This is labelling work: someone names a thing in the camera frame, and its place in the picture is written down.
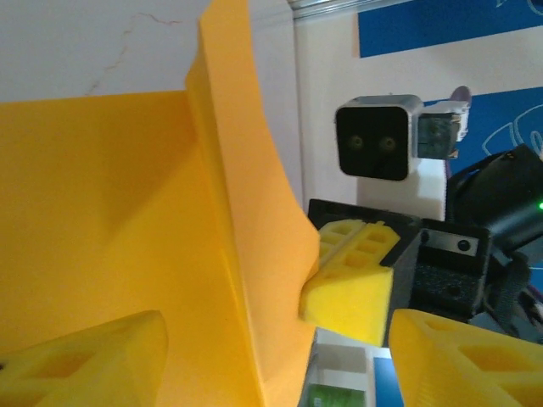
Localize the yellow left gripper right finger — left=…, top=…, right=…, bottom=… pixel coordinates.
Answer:
left=388, top=308, right=543, bottom=407

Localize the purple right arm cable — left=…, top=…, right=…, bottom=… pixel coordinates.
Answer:
left=449, top=86, right=473, bottom=107

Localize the aluminium table side rail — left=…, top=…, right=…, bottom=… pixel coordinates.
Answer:
left=288, top=0, right=408, bottom=20

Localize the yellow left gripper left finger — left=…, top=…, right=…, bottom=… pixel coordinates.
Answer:
left=0, top=309, right=169, bottom=407

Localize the yellow orange cloth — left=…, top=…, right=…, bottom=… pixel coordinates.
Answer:
left=0, top=0, right=322, bottom=407

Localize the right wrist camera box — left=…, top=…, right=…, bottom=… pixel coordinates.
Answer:
left=334, top=93, right=425, bottom=182

